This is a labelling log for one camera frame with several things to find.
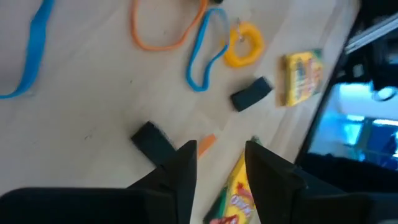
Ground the yellow Crayola crayon box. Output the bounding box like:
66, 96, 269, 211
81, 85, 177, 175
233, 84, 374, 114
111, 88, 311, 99
203, 135, 262, 224
275, 49, 325, 108

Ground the blue rubber band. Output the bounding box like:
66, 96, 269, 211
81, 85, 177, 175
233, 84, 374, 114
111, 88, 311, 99
0, 0, 56, 100
185, 7, 231, 93

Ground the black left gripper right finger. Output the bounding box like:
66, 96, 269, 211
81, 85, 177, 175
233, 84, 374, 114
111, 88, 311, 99
244, 140, 398, 224

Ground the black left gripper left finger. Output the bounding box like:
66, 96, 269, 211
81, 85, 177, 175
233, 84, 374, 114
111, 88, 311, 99
0, 139, 198, 224

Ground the orange rubber band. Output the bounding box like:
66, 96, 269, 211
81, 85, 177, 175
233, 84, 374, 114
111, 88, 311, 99
198, 133, 217, 158
129, 0, 208, 52

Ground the yellow coil keychain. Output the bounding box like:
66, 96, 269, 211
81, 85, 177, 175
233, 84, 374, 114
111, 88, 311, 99
222, 18, 266, 68

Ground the silver metal bracket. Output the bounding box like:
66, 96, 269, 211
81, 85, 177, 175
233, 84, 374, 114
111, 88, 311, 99
344, 12, 398, 55

